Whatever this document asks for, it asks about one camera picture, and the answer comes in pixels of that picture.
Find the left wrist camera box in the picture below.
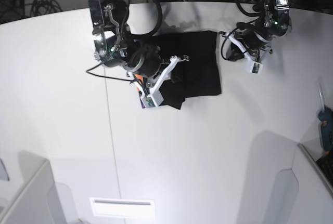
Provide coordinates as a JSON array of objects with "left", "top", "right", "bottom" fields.
[{"left": 245, "top": 60, "right": 263, "bottom": 74}]

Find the right white partition panel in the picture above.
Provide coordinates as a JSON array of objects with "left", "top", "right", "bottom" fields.
[{"left": 263, "top": 144, "right": 332, "bottom": 223}]

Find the blue glue gun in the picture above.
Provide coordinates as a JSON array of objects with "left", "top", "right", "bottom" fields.
[{"left": 318, "top": 107, "right": 332, "bottom": 152}]

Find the black keyboard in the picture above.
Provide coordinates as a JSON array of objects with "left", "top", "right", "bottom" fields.
[{"left": 316, "top": 150, "right": 333, "bottom": 185}]

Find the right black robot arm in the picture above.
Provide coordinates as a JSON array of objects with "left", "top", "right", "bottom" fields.
[{"left": 88, "top": 0, "right": 189, "bottom": 98}]

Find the clear glue stick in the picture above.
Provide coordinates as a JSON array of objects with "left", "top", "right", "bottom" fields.
[{"left": 317, "top": 82, "right": 325, "bottom": 112}]

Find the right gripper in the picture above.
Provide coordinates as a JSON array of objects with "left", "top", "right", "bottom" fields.
[{"left": 127, "top": 43, "right": 189, "bottom": 96}]

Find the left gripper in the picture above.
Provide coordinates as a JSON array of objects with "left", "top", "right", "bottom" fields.
[{"left": 221, "top": 28, "right": 272, "bottom": 62}]

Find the left white partition panel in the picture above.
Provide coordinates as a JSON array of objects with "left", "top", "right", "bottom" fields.
[{"left": 1, "top": 159, "right": 67, "bottom": 223}]

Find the white partition panel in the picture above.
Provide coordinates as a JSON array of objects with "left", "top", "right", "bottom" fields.
[
  {"left": 1, "top": 159, "right": 67, "bottom": 223},
  {"left": 263, "top": 144, "right": 332, "bottom": 223}
]

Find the black T-shirt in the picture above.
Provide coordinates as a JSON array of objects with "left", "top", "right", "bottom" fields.
[{"left": 135, "top": 31, "right": 222, "bottom": 110}]

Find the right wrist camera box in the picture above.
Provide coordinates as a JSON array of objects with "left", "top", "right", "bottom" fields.
[{"left": 140, "top": 90, "right": 164, "bottom": 109}]

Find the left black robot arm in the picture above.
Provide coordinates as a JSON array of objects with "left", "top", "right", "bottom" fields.
[{"left": 220, "top": 0, "right": 291, "bottom": 63}]

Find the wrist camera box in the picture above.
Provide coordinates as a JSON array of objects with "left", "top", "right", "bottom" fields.
[
  {"left": 140, "top": 90, "right": 164, "bottom": 109},
  {"left": 245, "top": 60, "right": 263, "bottom": 74}
]

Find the coiled black cable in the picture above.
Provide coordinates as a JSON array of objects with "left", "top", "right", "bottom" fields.
[{"left": 30, "top": 0, "right": 62, "bottom": 18}]

